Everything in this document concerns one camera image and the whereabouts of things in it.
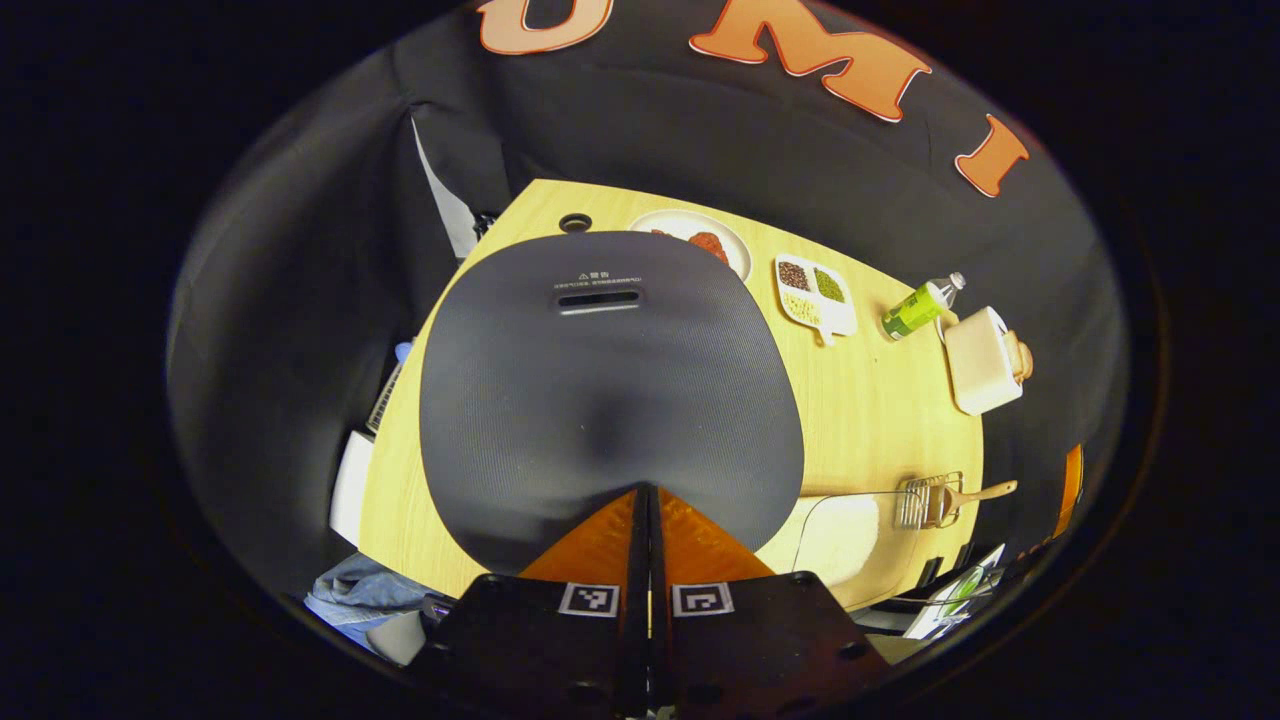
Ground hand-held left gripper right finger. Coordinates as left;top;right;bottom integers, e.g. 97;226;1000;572
650;487;891;719

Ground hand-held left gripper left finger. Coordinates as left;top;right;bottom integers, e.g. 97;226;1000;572
415;487;651;719

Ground white rice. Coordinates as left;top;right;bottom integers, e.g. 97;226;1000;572
795;497;881;589

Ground metal wire chopstick holder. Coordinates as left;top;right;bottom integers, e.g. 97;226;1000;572
895;472;966;531

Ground black and silver rice cooker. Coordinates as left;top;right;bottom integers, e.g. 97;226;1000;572
418;230;806;579

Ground white printed card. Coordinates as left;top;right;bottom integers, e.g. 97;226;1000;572
903;543;1007;641

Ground white toaster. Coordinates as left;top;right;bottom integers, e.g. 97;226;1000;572
942;306;1025;417

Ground person's blue jeans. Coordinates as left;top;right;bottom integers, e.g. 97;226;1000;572
303;552;446;651

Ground green drink bottle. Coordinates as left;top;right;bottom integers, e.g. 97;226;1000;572
880;272;967;343

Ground white box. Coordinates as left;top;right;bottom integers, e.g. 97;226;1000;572
329;430;376;549

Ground white divided bean tray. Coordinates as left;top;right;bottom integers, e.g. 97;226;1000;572
773;254;859;347

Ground white round plate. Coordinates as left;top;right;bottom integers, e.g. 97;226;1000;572
628;208;753;283

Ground black backdrop cloth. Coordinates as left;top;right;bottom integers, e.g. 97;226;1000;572
165;0;1131;601

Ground white wire rack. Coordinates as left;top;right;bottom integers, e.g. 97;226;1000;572
365;360;403;436

